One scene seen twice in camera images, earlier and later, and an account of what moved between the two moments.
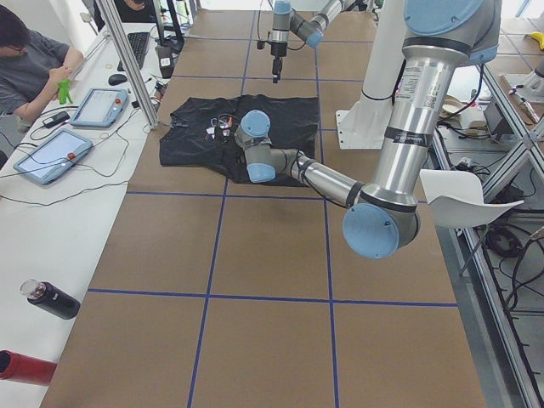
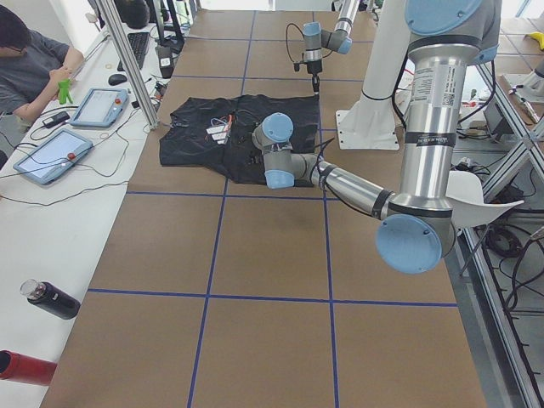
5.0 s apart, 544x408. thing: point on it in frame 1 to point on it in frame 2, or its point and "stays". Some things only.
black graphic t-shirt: (201, 130) stays
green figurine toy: (63, 87) stays
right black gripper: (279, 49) to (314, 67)
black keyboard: (139, 42) stays
